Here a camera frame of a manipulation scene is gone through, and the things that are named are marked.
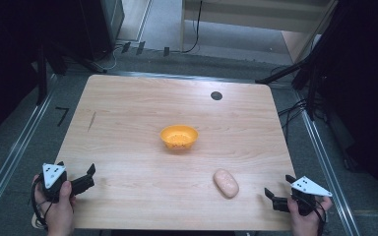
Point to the pale wooden shelf unit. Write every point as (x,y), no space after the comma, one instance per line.
(252,16)

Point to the metal floor rail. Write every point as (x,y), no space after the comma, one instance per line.
(329,173)
(11,160)

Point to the dark cabinet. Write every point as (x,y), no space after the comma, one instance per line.
(106,24)

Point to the person's left hand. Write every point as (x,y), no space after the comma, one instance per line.
(59,211)

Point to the orange plastic basket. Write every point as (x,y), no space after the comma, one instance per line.
(179,136)

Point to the black round table grommet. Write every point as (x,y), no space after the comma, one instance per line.
(216,95)

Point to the black metal stand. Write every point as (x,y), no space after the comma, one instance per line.
(42,77)
(303,75)

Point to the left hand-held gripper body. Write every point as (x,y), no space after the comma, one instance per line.
(53,178)

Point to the person's right hand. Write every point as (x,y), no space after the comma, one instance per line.
(303,221)

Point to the pale pink potato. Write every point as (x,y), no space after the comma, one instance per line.
(226,183)

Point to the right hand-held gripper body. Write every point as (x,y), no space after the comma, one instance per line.
(308,191)

